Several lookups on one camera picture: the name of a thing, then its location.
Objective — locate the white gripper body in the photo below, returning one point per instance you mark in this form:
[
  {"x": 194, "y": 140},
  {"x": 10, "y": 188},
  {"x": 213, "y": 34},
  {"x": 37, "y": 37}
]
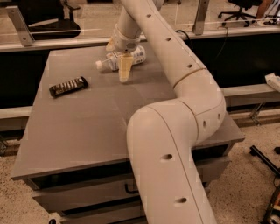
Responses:
[{"x": 124, "y": 43}]

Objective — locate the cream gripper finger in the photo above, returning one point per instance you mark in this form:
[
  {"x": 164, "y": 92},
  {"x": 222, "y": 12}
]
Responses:
[
  {"x": 110, "y": 47},
  {"x": 125, "y": 62}
]

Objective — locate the blue label plastic bottle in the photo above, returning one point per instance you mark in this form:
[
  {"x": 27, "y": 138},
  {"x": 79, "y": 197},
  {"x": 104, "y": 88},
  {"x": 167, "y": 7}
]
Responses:
[{"x": 111, "y": 61}]

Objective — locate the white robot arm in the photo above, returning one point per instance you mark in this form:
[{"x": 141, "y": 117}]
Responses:
[{"x": 161, "y": 135}]

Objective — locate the black snack bar wrapper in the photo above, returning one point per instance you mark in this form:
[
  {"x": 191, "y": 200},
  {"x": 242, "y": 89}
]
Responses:
[{"x": 68, "y": 87}]

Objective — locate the black office chair left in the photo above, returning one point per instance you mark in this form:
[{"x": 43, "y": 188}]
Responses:
[{"x": 47, "y": 19}]

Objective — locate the black office chair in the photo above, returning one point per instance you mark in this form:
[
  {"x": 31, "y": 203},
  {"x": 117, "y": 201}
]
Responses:
[
  {"x": 47, "y": 19},
  {"x": 253, "y": 12}
]

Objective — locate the grey drawer cabinet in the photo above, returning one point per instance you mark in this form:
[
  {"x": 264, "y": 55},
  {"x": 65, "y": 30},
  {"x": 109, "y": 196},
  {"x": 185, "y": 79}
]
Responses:
[{"x": 73, "y": 154}]

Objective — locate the metal railing beam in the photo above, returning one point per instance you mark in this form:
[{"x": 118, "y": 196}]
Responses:
[{"x": 87, "y": 42}]

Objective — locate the black office chair right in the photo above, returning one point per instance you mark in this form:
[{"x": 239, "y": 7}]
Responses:
[{"x": 253, "y": 12}]

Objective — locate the black floor stand bar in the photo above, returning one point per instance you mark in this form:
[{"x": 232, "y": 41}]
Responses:
[{"x": 256, "y": 152}]

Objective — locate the right metal railing bracket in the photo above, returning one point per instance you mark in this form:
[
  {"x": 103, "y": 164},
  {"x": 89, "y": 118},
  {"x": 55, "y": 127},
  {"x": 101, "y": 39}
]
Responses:
[{"x": 199, "y": 22}]

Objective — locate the metal railing bracket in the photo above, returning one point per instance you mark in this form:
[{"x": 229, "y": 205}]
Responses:
[
  {"x": 199, "y": 22},
  {"x": 14, "y": 13}
]

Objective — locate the left metal railing bracket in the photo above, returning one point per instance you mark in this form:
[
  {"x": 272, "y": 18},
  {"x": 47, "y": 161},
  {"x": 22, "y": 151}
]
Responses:
[{"x": 14, "y": 13}]

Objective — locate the black drawer handle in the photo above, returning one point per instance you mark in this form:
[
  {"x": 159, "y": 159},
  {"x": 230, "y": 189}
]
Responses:
[{"x": 127, "y": 190}]

